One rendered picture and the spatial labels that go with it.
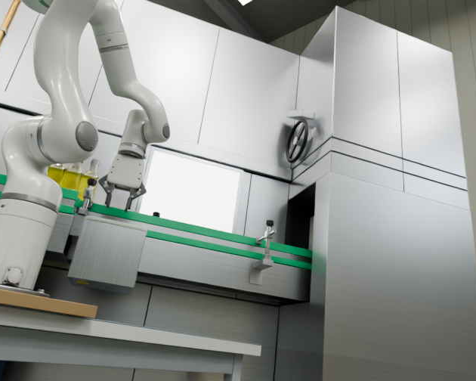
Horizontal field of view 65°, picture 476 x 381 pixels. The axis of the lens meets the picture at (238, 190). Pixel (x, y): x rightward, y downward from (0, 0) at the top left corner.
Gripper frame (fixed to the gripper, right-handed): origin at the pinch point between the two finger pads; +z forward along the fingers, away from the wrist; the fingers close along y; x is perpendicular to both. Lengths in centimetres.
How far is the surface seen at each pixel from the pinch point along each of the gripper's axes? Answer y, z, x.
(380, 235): -96, -11, -6
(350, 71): -82, -85, -6
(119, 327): -8.4, 34.3, 17.3
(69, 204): 15.3, -0.2, -12.9
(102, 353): -6.0, 40.3, 13.6
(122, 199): 1.3, -14.1, -38.7
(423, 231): -117, -17, -7
